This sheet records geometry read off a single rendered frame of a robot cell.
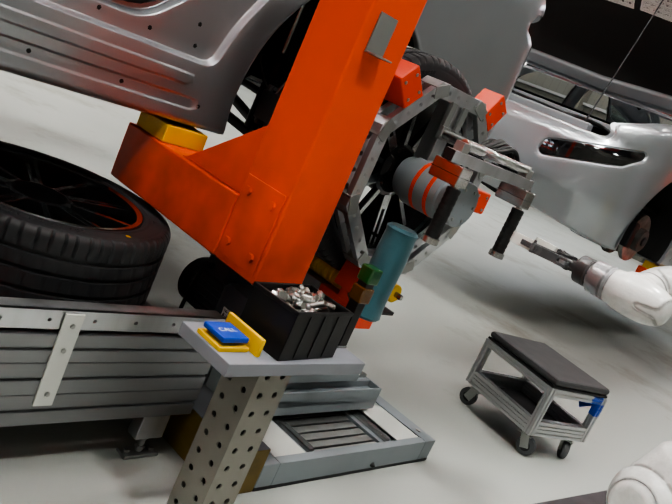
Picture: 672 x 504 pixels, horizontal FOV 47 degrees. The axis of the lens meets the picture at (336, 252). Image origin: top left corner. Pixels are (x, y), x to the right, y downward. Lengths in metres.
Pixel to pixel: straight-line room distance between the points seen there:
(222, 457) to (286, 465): 0.38
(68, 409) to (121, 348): 0.17
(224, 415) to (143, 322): 0.27
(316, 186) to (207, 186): 0.31
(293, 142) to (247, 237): 0.24
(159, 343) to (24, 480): 0.39
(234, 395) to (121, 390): 0.28
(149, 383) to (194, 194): 0.47
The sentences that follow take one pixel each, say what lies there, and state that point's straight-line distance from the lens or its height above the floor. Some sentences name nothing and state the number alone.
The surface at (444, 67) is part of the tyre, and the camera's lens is 2.17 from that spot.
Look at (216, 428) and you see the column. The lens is 1.73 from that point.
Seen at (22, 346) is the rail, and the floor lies 0.31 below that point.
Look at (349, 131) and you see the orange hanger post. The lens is 1.75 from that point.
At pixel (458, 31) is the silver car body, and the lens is 2.80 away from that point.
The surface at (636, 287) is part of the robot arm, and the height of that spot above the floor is 0.86.
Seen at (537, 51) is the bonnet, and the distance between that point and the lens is 6.12.
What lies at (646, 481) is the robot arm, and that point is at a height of 0.55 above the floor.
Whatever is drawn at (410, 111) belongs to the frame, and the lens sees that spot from 1.98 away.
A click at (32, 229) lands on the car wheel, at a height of 0.50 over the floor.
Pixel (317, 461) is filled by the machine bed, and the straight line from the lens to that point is 2.16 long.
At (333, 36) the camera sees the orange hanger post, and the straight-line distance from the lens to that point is 1.73.
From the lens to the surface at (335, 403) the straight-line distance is 2.41.
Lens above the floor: 1.03
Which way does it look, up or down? 12 degrees down
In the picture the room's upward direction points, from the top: 24 degrees clockwise
